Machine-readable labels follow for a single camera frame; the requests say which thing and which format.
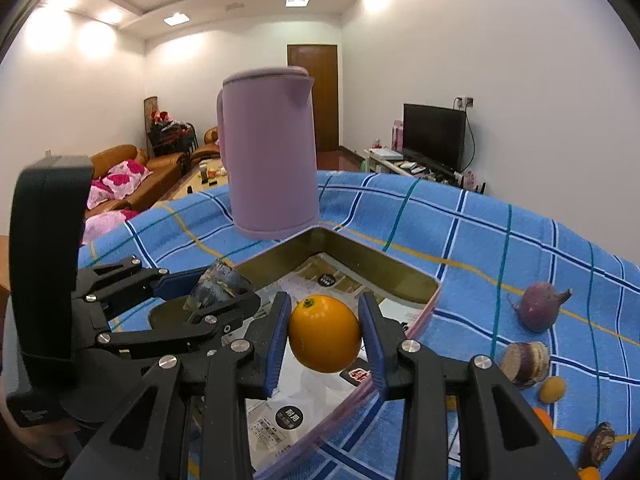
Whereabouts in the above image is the small yellow fruit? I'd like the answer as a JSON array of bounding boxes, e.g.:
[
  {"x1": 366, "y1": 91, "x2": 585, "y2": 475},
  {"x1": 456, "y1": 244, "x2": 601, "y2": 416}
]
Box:
[{"x1": 538, "y1": 376, "x2": 567, "y2": 404}]

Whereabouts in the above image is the pink heart pillow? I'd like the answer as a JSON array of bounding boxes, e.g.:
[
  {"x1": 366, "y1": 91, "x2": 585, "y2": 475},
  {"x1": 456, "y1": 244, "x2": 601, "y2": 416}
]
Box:
[
  {"x1": 87, "y1": 160, "x2": 153, "y2": 211},
  {"x1": 82, "y1": 210, "x2": 141, "y2": 246}
]

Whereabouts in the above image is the brown wooden door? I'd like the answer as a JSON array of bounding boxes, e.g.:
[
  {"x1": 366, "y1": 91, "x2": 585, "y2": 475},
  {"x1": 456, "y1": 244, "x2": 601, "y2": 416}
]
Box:
[{"x1": 287, "y1": 44, "x2": 340, "y2": 153}]

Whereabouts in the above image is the white television stand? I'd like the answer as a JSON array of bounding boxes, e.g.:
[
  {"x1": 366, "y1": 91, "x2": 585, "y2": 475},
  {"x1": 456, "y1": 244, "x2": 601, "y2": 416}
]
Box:
[{"x1": 362, "y1": 147, "x2": 466, "y2": 188}]

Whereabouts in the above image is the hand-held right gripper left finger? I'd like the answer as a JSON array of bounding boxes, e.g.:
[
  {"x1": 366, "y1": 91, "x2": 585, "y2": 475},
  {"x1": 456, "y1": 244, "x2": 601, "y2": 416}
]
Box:
[{"x1": 62, "y1": 291, "x2": 293, "y2": 480}]

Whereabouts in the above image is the black power cable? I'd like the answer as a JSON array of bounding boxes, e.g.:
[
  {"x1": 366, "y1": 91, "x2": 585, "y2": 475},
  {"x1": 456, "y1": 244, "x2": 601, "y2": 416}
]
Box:
[{"x1": 466, "y1": 107, "x2": 477, "y2": 172}]

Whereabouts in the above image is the brown leather armchair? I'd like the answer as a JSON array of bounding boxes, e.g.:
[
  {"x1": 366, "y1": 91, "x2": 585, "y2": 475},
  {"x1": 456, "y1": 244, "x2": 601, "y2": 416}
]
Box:
[{"x1": 190, "y1": 127, "x2": 221, "y2": 161}]

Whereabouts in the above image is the printed paper leaflet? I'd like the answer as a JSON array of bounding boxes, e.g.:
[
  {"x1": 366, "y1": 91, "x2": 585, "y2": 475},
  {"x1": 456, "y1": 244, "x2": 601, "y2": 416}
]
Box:
[{"x1": 245, "y1": 252, "x2": 426, "y2": 471}]

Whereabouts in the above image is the glass coffee table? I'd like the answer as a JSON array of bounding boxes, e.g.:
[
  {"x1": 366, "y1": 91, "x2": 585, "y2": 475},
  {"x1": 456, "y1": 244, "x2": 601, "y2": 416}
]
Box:
[{"x1": 155, "y1": 157, "x2": 231, "y2": 206}]

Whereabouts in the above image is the person's left forearm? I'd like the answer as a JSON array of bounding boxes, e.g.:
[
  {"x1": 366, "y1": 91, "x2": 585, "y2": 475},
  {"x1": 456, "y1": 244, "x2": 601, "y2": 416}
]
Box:
[{"x1": 0, "y1": 422, "x2": 68, "y2": 468}]

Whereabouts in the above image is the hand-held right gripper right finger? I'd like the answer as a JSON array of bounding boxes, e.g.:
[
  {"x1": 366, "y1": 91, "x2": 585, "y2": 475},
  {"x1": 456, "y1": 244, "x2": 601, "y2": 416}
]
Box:
[{"x1": 357, "y1": 291, "x2": 581, "y2": 480}]

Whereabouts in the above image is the large orange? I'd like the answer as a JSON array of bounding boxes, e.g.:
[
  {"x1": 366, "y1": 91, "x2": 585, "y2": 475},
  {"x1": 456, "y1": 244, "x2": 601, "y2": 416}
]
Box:
[{"x1": 288, "y1": 295, "x2": 362, "y2": 374}]

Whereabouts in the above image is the cut bamboo shoot piece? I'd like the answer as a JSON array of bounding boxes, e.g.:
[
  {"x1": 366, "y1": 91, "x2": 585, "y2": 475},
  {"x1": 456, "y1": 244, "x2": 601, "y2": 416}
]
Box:
[{"x1": 500, "y1": 341, "x2": 551, "y2": 389}]

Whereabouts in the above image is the blue plaid cloth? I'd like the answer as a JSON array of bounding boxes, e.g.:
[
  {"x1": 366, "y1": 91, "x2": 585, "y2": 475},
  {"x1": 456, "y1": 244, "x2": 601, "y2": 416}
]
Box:
[{"x1": 77, "y1": 170, "x2": 640, "y2": 480}]

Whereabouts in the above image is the black television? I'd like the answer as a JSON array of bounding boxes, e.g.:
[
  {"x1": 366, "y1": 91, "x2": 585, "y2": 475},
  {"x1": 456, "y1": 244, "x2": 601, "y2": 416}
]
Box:
[{"x1": 403, "y1": 103, "x2": 468, "y2": 173}]

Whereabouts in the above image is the grey dark bamboo shoot husk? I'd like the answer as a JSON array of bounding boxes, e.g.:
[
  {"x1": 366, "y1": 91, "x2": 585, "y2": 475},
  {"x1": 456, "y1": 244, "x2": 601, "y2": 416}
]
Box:
[{"x1": 186, "y1": 260, "x2": 256, "y2": 313}]

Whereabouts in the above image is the black metal rack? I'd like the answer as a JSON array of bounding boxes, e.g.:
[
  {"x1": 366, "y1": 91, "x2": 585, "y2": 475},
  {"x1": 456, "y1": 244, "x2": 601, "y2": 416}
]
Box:
[{"x1": 145, "y1": 96, "x2": 196, "y2": 157}]

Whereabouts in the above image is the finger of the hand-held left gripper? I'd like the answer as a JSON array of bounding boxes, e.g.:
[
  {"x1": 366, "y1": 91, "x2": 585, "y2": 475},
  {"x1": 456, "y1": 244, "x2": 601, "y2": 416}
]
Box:
[
  {"x1": 82, "y1": 292, "x2": 262, "y2": 361},
  {"x1": 75, "y1": 256, "x2": 207, "y2": 320}
]

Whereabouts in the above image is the purple turnip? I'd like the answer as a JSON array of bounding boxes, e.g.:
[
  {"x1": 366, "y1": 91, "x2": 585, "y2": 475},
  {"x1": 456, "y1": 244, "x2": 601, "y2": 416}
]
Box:
[{"x1": 507, "y1": 282, "x2": 573, "y2": 333}]

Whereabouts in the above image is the dark brown chestnut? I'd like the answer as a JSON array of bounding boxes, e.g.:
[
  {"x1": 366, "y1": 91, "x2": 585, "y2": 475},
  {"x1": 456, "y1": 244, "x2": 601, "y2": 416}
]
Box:
[{"x1": 580, "y1": 422, "x2": 616, "y2": 468}]

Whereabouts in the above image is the brown leather sofa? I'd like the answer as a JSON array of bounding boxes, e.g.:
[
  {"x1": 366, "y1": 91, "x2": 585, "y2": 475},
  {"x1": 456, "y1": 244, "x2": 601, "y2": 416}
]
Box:
[{"x1": 80, "y1": 144, "x2": 191, "y2": 216}]

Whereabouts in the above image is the pink tin lid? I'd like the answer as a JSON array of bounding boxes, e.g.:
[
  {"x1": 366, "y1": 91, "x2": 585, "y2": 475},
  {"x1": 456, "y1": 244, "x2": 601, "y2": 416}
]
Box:
[{"x1": 216, "y1": 66, "x2": 321, "y2": 241}]

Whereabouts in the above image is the pink gold tin box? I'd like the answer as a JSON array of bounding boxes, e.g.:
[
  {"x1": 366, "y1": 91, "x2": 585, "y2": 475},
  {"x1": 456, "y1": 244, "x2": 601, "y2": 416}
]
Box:
[{"x1": 147, "y1": 226, "x2": 441, "y2": 478}]

